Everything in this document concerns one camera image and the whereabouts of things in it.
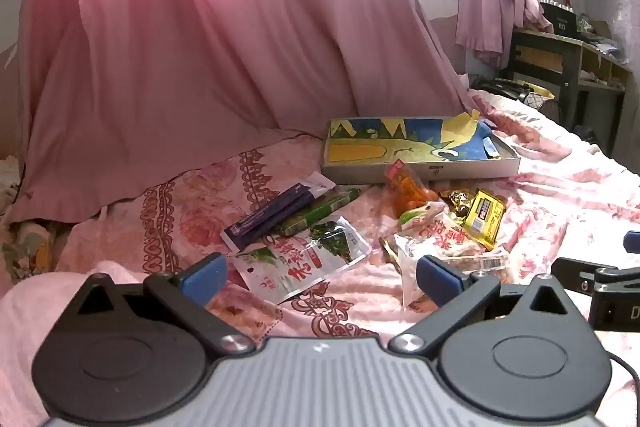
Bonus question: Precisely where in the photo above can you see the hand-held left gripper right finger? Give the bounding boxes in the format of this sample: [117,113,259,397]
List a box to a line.
[390,254,586,355]

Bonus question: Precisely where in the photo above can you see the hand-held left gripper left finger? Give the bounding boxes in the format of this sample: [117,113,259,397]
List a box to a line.
[52,252,256,355]

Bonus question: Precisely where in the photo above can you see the white red-lettered snack packet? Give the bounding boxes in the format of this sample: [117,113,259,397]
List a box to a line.
[392,204,507,308]

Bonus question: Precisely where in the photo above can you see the gold brown snack packet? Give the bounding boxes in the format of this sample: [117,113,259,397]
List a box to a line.
[439,188,477,224]

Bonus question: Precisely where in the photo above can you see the clear orange snack packet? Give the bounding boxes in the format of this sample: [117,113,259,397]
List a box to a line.
[385,159,447,228]

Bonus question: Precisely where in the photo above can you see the dark blue snack packet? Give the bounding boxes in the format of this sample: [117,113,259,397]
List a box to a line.
[221,173,337,253]

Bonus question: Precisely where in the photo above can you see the white green seaweed snack packet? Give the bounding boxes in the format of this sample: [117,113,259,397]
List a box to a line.
[227,216,372,305]

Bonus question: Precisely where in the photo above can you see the cardboard box with colourful lining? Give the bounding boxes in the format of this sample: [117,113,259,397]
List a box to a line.
[320,116,522,184]

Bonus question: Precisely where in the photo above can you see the pink floral bedsheet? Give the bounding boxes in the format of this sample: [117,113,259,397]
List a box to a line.
[0,87,640,427]

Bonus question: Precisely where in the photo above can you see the pink fleece blanket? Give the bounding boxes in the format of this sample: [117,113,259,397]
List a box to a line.
[0,261,151,427]

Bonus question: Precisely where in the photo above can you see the dark wooden desk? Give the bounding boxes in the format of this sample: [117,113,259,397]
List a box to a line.
[509,27,634,148]

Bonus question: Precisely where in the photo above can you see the black chair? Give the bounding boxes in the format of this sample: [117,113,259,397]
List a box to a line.
[471,76,556,108]

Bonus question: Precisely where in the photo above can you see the pink curtain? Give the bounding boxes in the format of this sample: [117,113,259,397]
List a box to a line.
[10,0,482,224]

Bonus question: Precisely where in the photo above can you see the white plastic bag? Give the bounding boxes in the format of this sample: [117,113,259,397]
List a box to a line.
[599,0,640,44]

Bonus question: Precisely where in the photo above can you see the black box on desk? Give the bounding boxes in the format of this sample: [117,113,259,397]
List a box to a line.
[537,0,579,36]

